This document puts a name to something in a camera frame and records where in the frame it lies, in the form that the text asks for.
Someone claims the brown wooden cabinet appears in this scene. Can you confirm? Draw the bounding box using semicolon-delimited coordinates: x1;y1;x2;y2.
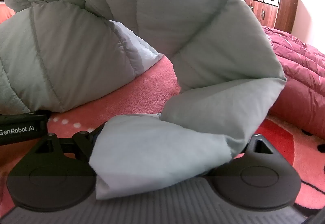
240;0;299;34

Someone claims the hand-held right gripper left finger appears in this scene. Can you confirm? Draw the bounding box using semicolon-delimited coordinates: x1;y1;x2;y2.
34;123;107;162

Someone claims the pink plush blanket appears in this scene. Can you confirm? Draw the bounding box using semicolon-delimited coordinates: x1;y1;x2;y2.
0;2;325;224

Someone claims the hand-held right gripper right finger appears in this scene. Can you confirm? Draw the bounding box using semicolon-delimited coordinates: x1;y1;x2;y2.
235;133;275;157

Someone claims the light green down jacket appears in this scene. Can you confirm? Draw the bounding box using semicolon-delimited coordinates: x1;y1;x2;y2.
0;0;287;200

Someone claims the maroon down jacket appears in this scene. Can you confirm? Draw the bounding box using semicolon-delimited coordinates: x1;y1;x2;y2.
261;26;325;139

